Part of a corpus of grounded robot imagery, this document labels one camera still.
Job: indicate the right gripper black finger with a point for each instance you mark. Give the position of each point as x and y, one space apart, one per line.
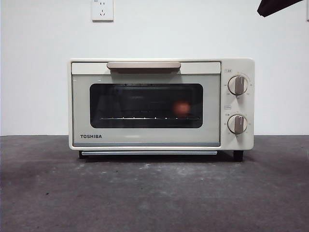
270 7

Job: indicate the brown egg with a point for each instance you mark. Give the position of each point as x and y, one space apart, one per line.
181 108

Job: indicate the cream glass oven door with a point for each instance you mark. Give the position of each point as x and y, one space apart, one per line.
80 108

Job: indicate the cream Toshiba toaster oven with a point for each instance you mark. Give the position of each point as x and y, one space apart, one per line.
241 65

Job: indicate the cream round oven knob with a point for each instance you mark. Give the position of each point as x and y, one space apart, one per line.
238 85
237 124

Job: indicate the black oven foot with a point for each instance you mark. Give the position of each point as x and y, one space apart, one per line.
237 155
83 155

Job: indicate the silver oven crumb tray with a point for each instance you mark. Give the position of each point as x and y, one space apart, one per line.
144 153

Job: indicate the white wall socket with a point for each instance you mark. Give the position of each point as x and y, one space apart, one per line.
102 12

